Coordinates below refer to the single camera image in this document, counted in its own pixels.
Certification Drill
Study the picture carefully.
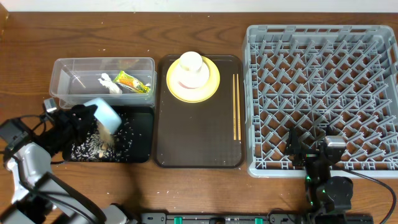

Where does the light blue bowl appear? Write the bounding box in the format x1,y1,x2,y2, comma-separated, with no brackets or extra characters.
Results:
83,98,122,134

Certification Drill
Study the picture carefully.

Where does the white rice pile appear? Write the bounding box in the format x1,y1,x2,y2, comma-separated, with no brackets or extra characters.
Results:
70,113,151,163

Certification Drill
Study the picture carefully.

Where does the white tissue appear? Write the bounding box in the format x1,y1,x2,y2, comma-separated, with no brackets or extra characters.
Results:
98,73,123,95

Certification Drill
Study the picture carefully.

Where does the green orange snack wrapper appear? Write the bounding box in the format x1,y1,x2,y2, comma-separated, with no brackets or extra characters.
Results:
113,71,150,93

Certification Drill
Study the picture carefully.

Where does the wooden chopstick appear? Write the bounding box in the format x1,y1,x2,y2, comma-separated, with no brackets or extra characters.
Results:
233,74,237,141
236,74,241,141

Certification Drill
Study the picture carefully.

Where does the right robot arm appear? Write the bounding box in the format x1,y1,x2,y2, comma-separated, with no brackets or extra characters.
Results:
285,128,353,223

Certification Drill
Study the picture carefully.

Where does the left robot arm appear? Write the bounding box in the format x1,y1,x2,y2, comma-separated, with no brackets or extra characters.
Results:
1,103,138,223

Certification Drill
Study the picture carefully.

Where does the clear plastic waste bin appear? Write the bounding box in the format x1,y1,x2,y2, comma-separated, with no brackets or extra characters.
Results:
49,57,157,109

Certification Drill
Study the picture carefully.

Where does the grey dishwasher rack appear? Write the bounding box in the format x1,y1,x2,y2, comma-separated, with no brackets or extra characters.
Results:
243,25,397,179

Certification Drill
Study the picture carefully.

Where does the black plastic tray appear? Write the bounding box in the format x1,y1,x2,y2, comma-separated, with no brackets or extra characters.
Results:
62,106,154,163

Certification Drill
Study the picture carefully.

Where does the dark brown serving tray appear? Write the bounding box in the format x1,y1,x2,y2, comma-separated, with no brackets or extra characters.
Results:
154,55,245,169

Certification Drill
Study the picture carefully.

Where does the pink bowl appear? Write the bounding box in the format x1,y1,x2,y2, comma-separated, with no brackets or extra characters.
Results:
174,62,210,89

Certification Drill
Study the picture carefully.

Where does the yellow plate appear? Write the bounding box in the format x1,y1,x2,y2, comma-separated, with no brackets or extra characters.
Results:
166,56,220,103

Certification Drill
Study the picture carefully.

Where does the white paper cup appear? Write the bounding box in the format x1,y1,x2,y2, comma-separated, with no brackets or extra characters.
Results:
179,51,203,72

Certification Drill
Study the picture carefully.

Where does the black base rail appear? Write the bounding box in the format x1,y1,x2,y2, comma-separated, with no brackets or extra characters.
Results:
137,210,374,224

